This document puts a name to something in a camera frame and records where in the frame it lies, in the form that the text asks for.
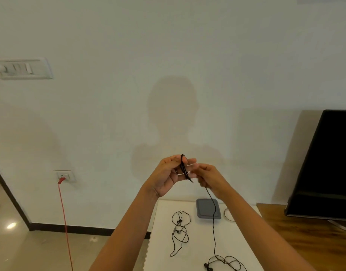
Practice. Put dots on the white wall socket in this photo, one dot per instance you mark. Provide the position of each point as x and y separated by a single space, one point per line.
70 175

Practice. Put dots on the white wall switch panel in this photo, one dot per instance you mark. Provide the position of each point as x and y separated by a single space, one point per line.
23 68

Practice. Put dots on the grey lidded container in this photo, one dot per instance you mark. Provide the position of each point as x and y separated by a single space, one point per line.
204 209

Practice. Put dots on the silver television stand leg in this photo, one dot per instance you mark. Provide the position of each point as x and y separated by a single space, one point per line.
342 226

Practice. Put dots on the person's right hand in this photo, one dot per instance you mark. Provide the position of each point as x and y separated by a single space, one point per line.
213 182

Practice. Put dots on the clear tape roll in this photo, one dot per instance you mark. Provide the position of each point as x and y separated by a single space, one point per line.
225 215

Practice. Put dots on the black television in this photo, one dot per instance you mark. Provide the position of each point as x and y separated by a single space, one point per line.
328 166

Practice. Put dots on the person's left forearm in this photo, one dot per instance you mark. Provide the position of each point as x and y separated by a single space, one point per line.
125 234

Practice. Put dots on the person's right forearm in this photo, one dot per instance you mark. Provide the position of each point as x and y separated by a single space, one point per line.
266 239

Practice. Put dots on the wooden board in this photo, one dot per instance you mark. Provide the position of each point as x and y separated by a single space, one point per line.
316 245

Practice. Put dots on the person's left hand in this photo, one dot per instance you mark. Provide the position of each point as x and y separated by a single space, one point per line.
164 177

